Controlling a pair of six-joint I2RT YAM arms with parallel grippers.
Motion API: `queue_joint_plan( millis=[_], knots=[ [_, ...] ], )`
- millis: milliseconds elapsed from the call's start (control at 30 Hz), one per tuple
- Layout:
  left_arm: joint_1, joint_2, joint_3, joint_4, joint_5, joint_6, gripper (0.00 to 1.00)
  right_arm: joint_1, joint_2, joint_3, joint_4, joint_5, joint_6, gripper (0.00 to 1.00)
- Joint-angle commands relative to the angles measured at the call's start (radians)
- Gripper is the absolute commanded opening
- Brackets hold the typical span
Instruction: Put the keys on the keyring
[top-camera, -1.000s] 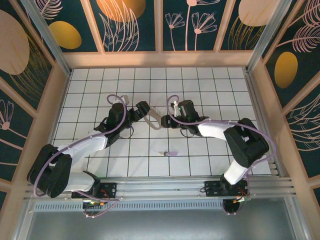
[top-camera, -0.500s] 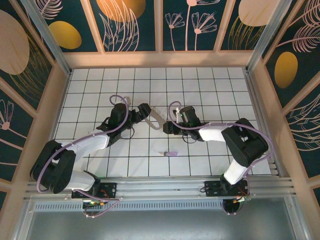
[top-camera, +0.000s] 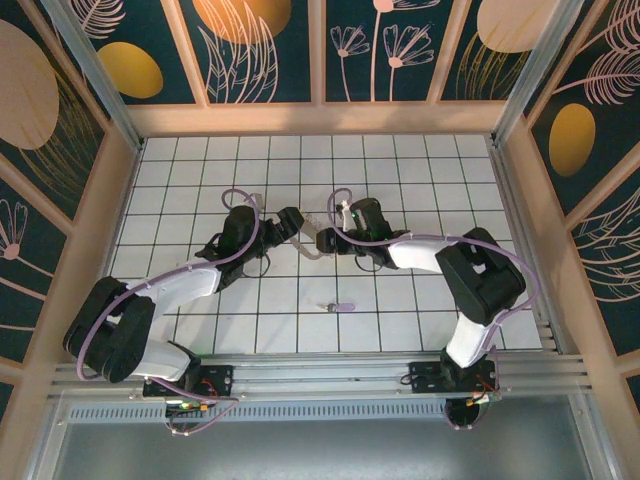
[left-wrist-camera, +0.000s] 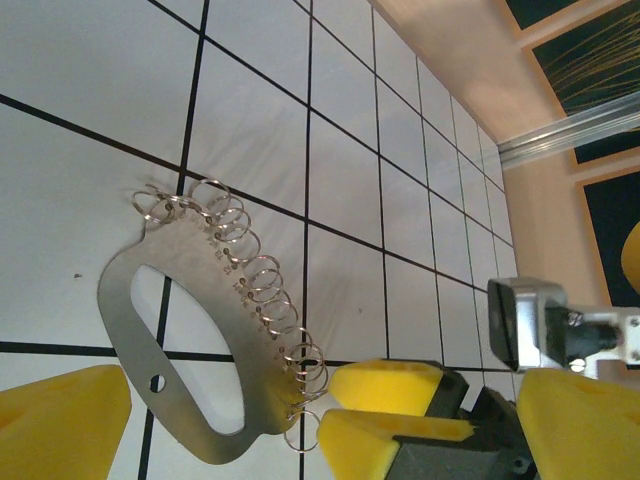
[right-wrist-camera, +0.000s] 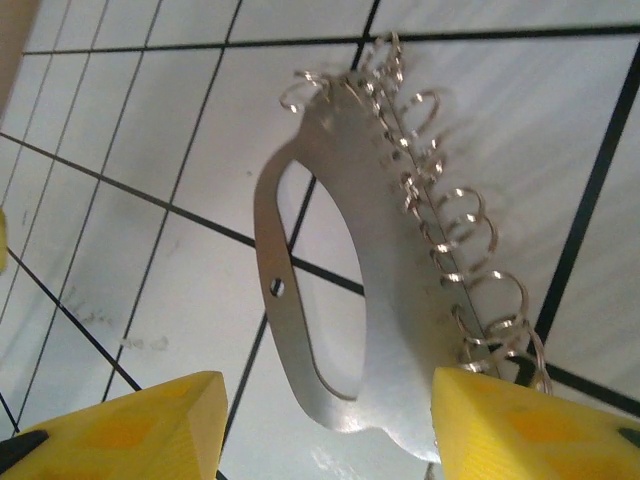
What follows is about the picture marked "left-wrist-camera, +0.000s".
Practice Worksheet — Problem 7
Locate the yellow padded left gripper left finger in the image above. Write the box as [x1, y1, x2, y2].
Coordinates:
[0, 364, 132, 480]

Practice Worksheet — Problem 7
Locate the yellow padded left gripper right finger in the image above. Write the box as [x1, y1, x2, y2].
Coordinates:
[517, 369, 640, 480]

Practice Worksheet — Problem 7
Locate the clear plastic zip bag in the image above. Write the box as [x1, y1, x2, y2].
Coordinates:
[97, 209, 304, 464]

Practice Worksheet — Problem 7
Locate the silver split key ring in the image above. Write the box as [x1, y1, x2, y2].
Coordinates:
[248, 268, 282, 305]
[131, 184, 169, 221]
[283, 408, 322, 455]
[192, 178, 233, 221]
[294, 342, 330, 401]

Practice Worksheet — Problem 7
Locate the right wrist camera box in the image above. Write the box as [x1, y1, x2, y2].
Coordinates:
[487, 276, 640, 374]

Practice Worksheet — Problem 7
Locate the aluminium frame post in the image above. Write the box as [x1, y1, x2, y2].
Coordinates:
[497, 97, 640, 171]

